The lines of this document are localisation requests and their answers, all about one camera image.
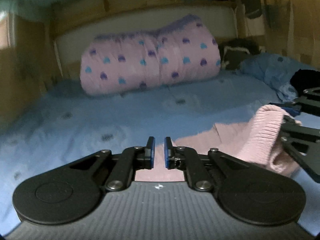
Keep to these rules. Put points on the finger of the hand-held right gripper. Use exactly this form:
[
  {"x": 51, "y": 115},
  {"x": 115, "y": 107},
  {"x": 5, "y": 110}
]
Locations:
[
  {"x": 291, "y": 110},
  {"x": 300, "y": 135}
]

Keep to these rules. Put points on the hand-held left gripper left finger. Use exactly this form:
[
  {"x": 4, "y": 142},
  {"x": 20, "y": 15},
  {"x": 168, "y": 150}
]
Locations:
[{"x": 150, "y": 153}]

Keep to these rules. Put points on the blue dandelion-print bed sheet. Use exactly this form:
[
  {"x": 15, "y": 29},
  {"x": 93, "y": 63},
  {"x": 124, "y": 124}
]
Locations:
[{"x": 75, "y": 120}]

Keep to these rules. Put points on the pink heart-print rolled quilt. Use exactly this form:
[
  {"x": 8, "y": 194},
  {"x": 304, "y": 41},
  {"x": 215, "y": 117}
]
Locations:
[{"x": 150, "y": 60}]

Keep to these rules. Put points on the pink knit cardigan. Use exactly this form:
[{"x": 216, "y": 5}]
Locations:
[{"x": 262, "y": 127}]

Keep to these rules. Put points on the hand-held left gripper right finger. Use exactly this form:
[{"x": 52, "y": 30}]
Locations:
[{"x": 167, "y": 153}]

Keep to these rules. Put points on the wooden bed frame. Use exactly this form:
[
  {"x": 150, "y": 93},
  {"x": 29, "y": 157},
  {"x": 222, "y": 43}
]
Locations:
[{"x": 22, "y": 67}]

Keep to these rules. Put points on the blue dandelion-print pillow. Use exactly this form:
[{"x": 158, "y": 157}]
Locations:
[{"x": 270, "y": 70}]

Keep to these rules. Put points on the dark hanging garment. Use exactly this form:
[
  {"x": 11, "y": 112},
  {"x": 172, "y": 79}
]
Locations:
[{"x": 253, "y": 2}]

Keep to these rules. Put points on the black cloth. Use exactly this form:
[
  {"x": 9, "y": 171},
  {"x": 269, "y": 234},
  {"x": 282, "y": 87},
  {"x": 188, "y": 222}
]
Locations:
[{"x": 306, "y": 80}]

